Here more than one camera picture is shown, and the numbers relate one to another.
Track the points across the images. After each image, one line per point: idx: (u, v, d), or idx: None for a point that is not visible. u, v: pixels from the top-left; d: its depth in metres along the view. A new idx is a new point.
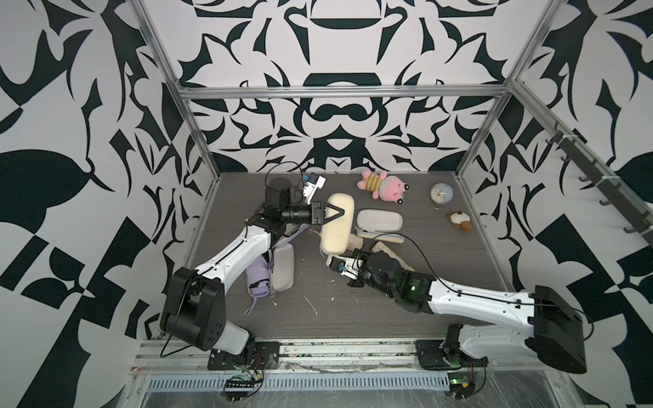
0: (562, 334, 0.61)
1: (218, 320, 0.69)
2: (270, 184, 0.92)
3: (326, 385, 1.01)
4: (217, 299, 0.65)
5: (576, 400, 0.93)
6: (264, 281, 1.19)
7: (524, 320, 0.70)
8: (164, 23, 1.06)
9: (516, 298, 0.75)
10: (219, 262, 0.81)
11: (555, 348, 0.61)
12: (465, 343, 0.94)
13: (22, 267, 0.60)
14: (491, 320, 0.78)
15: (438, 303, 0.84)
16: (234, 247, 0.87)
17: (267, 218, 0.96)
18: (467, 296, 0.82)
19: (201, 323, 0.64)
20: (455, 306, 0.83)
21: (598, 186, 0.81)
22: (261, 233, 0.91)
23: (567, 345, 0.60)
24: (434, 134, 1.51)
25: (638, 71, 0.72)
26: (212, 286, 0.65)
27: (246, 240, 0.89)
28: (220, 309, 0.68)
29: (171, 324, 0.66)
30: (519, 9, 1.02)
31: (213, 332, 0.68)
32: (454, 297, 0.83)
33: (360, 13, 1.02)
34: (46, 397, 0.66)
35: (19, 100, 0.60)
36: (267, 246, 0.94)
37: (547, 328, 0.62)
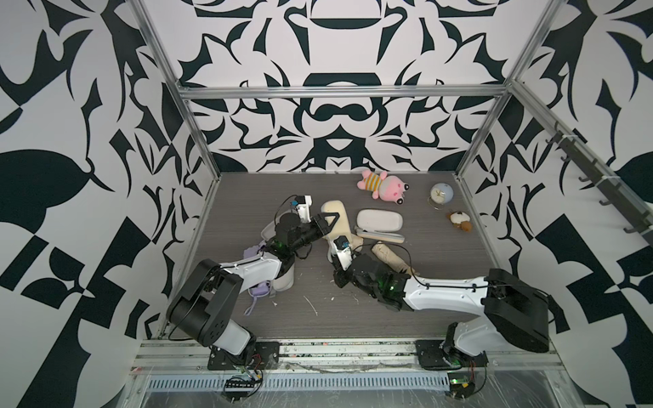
0: (512, 310, 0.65)
1: (221, 320, 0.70)
2: (281, 223, 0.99)
3: (326, 385, 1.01)
4: (230, 295, 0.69)
5: (576, 400, 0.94)
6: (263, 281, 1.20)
7: (478, 301, 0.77)
8: (164, 23, 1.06)
9: (473, 282, 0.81)
10: (238, 263, 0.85)
11: (509, 324, 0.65)
12: (458, 340, 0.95)
13: (22, 267, 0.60)
14: (455, 305, 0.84)
15: (411, 299, 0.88)
16: (253, 258, 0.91)
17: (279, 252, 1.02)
18: (435, 288, 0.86)
19: (210, 315, 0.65)
20: (425, 299, 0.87)
21: (598, 186, 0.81)
22: (274, 257, 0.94)
23: (517, 320, 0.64)
24: (434, 134, 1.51)
25: (638, 71, 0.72)
26: (231, 280, 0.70)
27: (260, 257, 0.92)
28: (229, 308, 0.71)
29: (179, 313, 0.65)
30: (519, 9, 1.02)
31: (213, 331, 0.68)
32: (423, 291, 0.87)
33: (360, 13, 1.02)
34: (46, 397, 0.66)
35: (19, 100, 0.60)
36: (278, 269, 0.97)
37: (500, 307, 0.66)
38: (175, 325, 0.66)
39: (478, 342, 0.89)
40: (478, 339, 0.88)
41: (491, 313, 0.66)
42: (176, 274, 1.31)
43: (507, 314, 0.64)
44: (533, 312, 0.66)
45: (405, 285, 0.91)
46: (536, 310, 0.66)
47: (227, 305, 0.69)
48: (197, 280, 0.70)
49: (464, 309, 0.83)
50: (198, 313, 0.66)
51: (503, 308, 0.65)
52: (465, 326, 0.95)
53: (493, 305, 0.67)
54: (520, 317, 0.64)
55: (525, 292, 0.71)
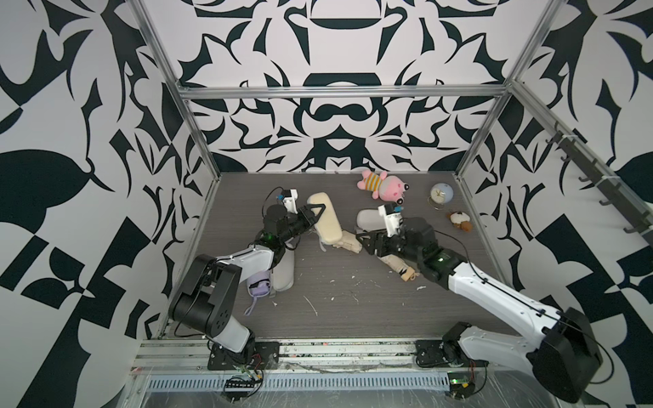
0: (570, 355, 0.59)
1: (226, 311, 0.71)
2: (270, 213, 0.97)
3: (326, 385, 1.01)
4: (231, 285, 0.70)
5: (577, 400, 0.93)
6: (264, 280, 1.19)
7: (537, 325, 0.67)
8: (164, 23, 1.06)
9: (537, 305, 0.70)
10: (234, 256, 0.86)
11: (554, 359, 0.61)
12: (464, 339, 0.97)
13: (22, 267, 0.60)
14: (503, 314, 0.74)
15: (458, 281, 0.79)
16: (246, 252, 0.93)
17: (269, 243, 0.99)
18: (491, 286, 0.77)
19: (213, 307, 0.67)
20: (474, 291, 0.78)
21: (599, 186, 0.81)
22: (266, 249, 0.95)
23: (570, 365, 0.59)
24: (434, 134, 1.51)
25: (638, 71, 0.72)
26: (229, 270, 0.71)
27: (253, 249, 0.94)
28: (232, 297, 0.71)
29: (183, 309, 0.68)
30: (519, 9, 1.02)
31: (220, 321, 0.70)
32: (476, 283, 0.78)
33: (359, 13, 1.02)
34: (46, 397, 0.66)
35: (19, 100, 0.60)
36: (270, 261, 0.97)
37: (559, 342, 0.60)
38: (182, 320, 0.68)
39: (489, 355, 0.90)
40: (493, 355, 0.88)
41: (546, 342, 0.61)
42: (176, 274, 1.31)
43: (564, 355, 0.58)
44: (590, 368, 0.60)
45: (457, 265, 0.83)
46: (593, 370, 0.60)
47: (229, 296, 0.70)
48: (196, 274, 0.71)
49: (511, 324, 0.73)
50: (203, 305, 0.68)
51: (565, 350, 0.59)
52: (479, 332, 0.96)
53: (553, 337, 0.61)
54: (575, 365, 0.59)
55: (593, 346, 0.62)
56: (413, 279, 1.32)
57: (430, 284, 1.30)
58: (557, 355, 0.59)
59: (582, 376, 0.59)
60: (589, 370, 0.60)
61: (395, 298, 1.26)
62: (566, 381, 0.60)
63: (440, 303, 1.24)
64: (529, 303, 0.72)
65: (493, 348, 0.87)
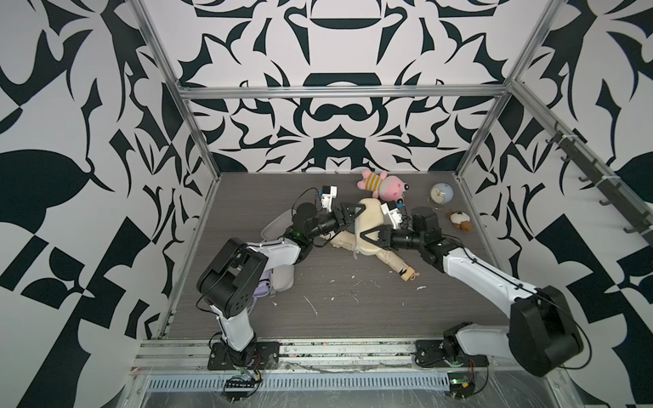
0: (538, 321, 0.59)
1: (247, 296, 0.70)
2: (299, 212, 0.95)
3: (326, 385, 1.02)
4: (257, 271, 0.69)
5: (576, 400, 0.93)
6: (264, 280, 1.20)
7: (512, 297, 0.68)
8: (164, 23, 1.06)
9: (519, 281, 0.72)
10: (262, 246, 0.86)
11: (523, 328, 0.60)
12: (461, 331, 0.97)
13: (22, 267, 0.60)
14: (488, 292, 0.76)
15: (450, 262, 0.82)
16: (274, 241, 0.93)
17: (297, 239, 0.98)
18: (480, 265, 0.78)
19: (237, 287, 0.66)
20: (463, 270, 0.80)
21: (599, 186, 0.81)
22: (295, 245, 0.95)
23: (536, 331, 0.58)
24: (434, 134, 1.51)
25: (638, 71, 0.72)
26: (258, 257, 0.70)
27: (284, 242, 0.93)
28: (255, 282, 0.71)
29: (208, 285, 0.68)
30: (519, 10, 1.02)
31: (239, 303, 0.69)
32: (467, 263, 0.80)
33: (359, 13, 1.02)
34: (47, 398, 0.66)
35: (19, 100, 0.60)
36: (295, 258, 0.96)
37: (529, 309, 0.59)
38: (206, 294, 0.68)
39: (479, 346, 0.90)
40: (482, 345, 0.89)
41: (515, 307, 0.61)
42: (176, 274, 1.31)
43: (530, 320, 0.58)
44: (563, 345, 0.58)
45: (451, 248, 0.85)
46: (568, 348, 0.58)
47: (252, 280, 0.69)
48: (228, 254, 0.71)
49: (494, 302, 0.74)
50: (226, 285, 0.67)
51: (532, 315, 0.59)
52: (475, 327, 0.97)
53: (525, 304, 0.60)
54: (541, 332, 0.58)
55: (568, 325, 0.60)
56: (413, 279, 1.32)
57: (430, 284, 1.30)
58: (524, 320, 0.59)
59: (552, 348, 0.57)
60: (563, 346, 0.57)
61: (395, 298, 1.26)
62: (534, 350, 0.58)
63: (440, 303, 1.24)
64: (511, 280, 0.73)
65: (482, 336, 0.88)
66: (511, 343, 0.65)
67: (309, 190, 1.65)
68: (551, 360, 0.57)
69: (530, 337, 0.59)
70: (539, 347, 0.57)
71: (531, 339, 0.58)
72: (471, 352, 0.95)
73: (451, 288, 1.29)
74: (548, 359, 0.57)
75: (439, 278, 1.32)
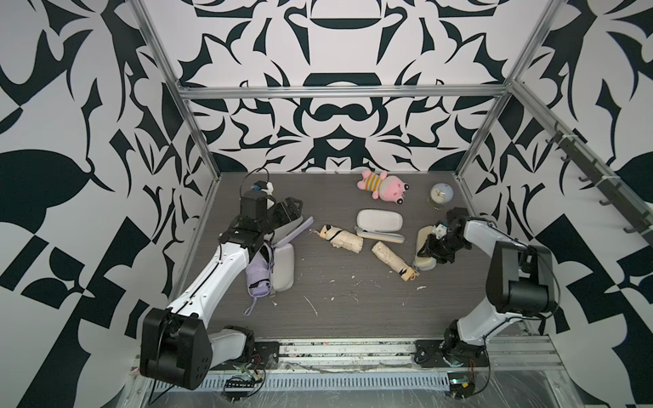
0: (512, 261, 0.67)
1: (206, 357, 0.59)
2: (246, 195, 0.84)
3: (326, 385, 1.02)
4: (199, 336, 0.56)
5: (576, 400, 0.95)
6: (264, 280, 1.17)
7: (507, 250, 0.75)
8: (164, 23, 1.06)
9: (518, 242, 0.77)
10: (193, 294, 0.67)
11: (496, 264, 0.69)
12: (462, 320, 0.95)
13: (22, 267, 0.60)
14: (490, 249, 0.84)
15: (470, 223, 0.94)
16: (211, 273, 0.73)
17: (241, 230, 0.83)
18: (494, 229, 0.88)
19: (185, 363, 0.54)
20: (479, 230, 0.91)
21: (599, 186, 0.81)
22: (236, 250, 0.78)
23: (508, 267, 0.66)
24: (434, 134, 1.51)
25: (638, 71, 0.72)
26: (191, 323, 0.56)
27: (221, 262, 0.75)
28: (206, 341, 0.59)
29: (154, 367, 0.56)
30: (519, 10, 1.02)
31: (200, 368, 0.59)
32: (484, 225, 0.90)
33: (359, 13, 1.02)
34: (47, 397, 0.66)
35: (19, 100, 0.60)
36: (245, 263, 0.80)
37: (508, 247, 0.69)
38: (156, 377, 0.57)
39: (475, 326, 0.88)
40: (478, 325, 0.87)
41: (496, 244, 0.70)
42: (176, 274, 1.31)
43: (505, 256, 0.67)
44: (528, 293, 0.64)
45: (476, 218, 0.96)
46: (532, 297, 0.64)
47: (201, 344, 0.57)
48: (152, 335, 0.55)
49: None
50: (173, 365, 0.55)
51: (509, 255, 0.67)
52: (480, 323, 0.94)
53: (506, 245, 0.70)
54: (511, 271, 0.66)
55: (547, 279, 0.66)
56: (413, 279, 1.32)
57: (430, 284, 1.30)
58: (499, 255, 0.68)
59: (514, 286, 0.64)
60: (528, 291, 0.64)
61: (395, 297, 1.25)
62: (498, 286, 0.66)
63: (440, 303, 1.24)
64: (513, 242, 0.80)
65: (477, 311, 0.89)
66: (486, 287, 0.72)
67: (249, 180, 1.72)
68: (511, 297, 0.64)
69: (499, 271, 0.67)
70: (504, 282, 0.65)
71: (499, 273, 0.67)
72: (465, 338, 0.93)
73: (451, 288, 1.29)
74: (509, 295, 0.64)
75: (439, 278, 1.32)
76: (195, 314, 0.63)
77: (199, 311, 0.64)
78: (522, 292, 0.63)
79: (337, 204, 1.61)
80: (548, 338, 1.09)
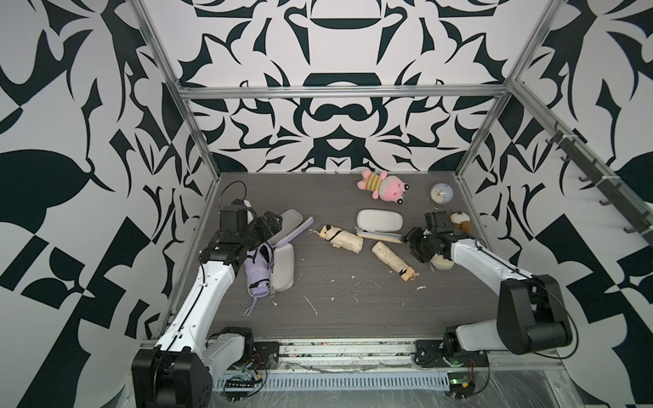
0: (524, 302, 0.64)
1: (206, 386, 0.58)
2: (225, 208, 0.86)
3: (326, 385, 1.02)
4: (195, 368, 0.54)
5: (576, 400, 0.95)
6: (264, 281, 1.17)
7: None
8: (164, 23, 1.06)
9: (517, 267, 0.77)
10: (182, 325, 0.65)
11: (510, 306, 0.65)
12: (461, 328, 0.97)
13: (22, 266, 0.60)
14: (486, 276, 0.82)
15: (458, 247, 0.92)
16: (196, 300, 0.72)
17: (222, 246, 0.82)
18: (484, 252, 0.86)
19: (183, 399, 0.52)
20: (468, 255, 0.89)
21: (599, 186, 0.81)
22: (219, 268, 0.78)
23: (520, 310, 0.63)
24: (434, 134, 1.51)
25: (638, 71, 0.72)
26: (185, 357, 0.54)
27: (206, 285, 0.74)
28: (204, 371, 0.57)
29: None
30: (519, 9, 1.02)
31: (201, 399, 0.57)
32: (472, 248, 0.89)
33: (359, 13, 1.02)
34: (47, 397, 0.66)
35: (19, 100, 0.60)
36: (231, 280, 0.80)
37: (517, 288, 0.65)
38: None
39: (479, 343, 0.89)
40: (482, 342, 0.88)
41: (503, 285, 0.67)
42: (176, 274, 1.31)
43: (516, 299, 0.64)
44: (549, 332, 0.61)
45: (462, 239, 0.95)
46: (553, 336, 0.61)
47: (200, 375, 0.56)
48: (144, 377, 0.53)
49: (491, 286, 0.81)
50: (171, 403, 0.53)
51: (519, 296, 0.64)
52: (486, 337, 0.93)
53: (513, 284, 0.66)
54: (525, 311, 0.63)
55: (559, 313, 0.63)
56: (413, 279, 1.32)
57: (430, 283, 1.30)
58: (509, 297, 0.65)
59: (533, 329, 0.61)
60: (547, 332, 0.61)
61: (395, 297, 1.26)
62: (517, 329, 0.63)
63: (440, 303, 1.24)
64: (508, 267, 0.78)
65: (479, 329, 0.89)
66: (502, 325, 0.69)
67: (233, 186, 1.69)
68: (533, 340, 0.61)
69: (513, 315, 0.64)
70: (522, 325, 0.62)
71: (514, 316, 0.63)
72: (468, 347, 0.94)
73: (452, 288, 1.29)
74: (530, 338, 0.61)
75: (440, 278, 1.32)
76: (185, 347, 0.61)
77: (190, 343, 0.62)
78: (542, 337, 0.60)
79: (337, 204, 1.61)
80: None
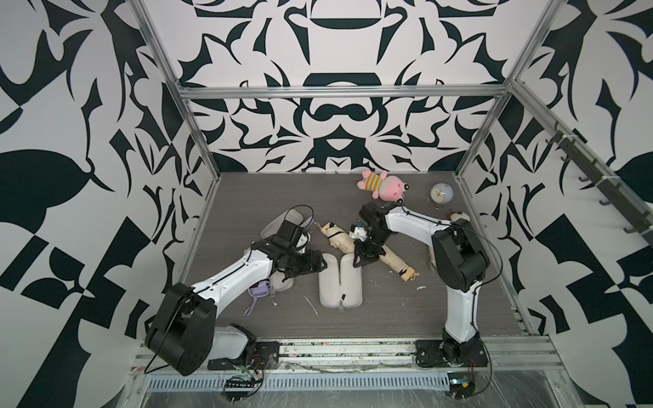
0: (453, 246, 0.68)
1: (203, 346, 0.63)
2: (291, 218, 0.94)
3: (326, 385, 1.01)
4: (207, 320, 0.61)
5: (576, 400, 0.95)
6: (264, 281, 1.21)
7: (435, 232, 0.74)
8: (164, 23, 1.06)
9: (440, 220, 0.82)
10: (217, 283, 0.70)
11: (443, 257, 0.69)
12: (448, 324, 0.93)
13: (22, 267, 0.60)
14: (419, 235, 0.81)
15: (391, 218, 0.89)
16: (234, 269, 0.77)
17: (269, 246, 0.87)
18: (412, 215, 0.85)
19: (186, 342, 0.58)
20: (399, 221, 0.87)
21: (599, 186, 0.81)
22: (264, 258, 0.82)
23: (452, 254, 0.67)
24: (434, 134, 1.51)
25: (638, 71, 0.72)
26: (205, 307, 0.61)
27: (247, 263, 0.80)
28: (210, 333, 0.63)
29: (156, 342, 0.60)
30: (519, 10, 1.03)
31: (195, 354, 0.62)
32: (401, 215, 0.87)
33: (359, 13, 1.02)
34: (46, 399, 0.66)
35: (19, 100, 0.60)
36: (265, 273, 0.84)
37: (445, 237, 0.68)
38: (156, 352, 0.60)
39: (462, 323, 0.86)
40: (462, 318, 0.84)
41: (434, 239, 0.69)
42: (176, 274, 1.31)
43: (445, 246, 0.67)
44: (474, 263, 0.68)
45: (390, 207, 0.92)
46: (478, 266, 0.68)
47: (206, 331, 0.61)
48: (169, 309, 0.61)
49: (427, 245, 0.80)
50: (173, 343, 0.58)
51: (449, 244, 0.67)
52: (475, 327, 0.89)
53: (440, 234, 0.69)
54: (457, 254, 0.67)
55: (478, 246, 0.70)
56: (413, 279, 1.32)
57: (430, 284, 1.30)
58: (442, 248, 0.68)
59: (464, 266, 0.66)
60: (474, 267, 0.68)
61: (395, 297, 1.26)
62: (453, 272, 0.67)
63: (440, 303, 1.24)
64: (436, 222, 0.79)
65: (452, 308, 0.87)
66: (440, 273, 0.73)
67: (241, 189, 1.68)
68: (467, 275, 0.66)
69: (447, 261, 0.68)
70: (457, 267, 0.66)
71: (448, 262, 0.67)
72: (462, 337, 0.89)
73: None
74: (464, 276, 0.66)
75: (440, 278, 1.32)
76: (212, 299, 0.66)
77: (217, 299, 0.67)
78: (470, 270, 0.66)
79: (337, 204, 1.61)
80: (548, 338, 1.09)
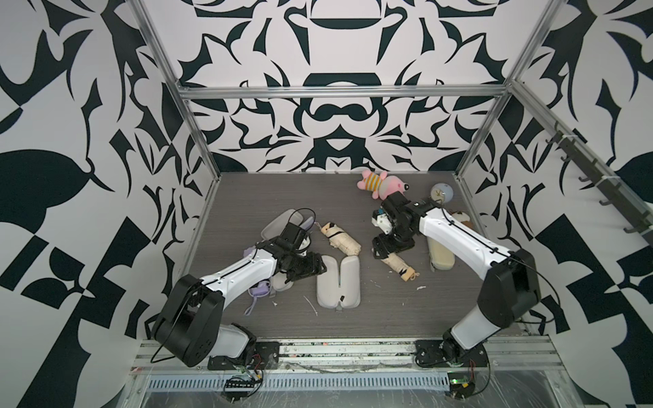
0: (510, 283, 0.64)
1: (209, 339, 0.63)
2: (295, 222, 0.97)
3: (326, 385, 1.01)
4: (214, 313, 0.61)
5: (576, 400, 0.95)
6: (264, 281, 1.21)
7: (487, 260, 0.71)
8: (164, 23, 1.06)
9: (495, 245, 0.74)
10: (224, 276, 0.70)
11: (496, 290, 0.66)
12: (455, 330, 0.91)
13: (21, 267, 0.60)
14: (465, 254, 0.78)
15: (428, 223, 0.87)
16: (240, 266, 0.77)
17: (274, 246, 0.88)
18: (457, 229, 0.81)
19: (193, 334, 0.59)
20: (438, 229, 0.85)
21: (599, 186, 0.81)
22: (268, 257, 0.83)
23: (508, 291, 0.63)
24: (434, 134, 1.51)
25: (638, 71, 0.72)
26: (212, 299, 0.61)
27: (252, 261, 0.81)
28: (215, 325, 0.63)
29: (163, 332, 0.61)
30: (519, 9, 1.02)
31: (201, 347, 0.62)
32: (443, 224, 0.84)
33: (359, 13, 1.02)
34: (45, 399, 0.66)
35: (19, 100, 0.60)
36: (269, 274, 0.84)
37: (502, 272, 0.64)
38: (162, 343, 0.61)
39: (475, 336, 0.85)
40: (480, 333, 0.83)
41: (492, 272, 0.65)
42: (175, 274, 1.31)
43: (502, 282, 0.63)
44: (526, 301, 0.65)
45: (425, 207, 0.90)
46: (529, 303, 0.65)
47: (212, 323, 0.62)
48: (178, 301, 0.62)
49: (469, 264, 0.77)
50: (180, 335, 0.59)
51: (506, 279, 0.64)
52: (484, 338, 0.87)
53: (497, 268, 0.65)
54: (512, 291, 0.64)
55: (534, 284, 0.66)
56: (413, 279, 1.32)
57: (430, 284, 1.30)
58: (497, 283, 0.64)
59: (519, 303, 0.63)
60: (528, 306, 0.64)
61: (395, 297, 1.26)
62: (502, 306, 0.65)
63: (440, 303, 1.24)
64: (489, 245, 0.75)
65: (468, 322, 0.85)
66: (483, 299, 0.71)
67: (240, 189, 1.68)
68: (518, 313, 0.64)
69: (500, 297, 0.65)
70: (510, 305, 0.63)
71: (502, 298, 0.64)
72: (474, 345, 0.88)
73: (451, 288, 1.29)
74: (514, 313, 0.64)
75: (440, 278, 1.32)
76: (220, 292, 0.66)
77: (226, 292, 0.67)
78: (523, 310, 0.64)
79: (337, 204, 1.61)
80: (548, 338, 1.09)
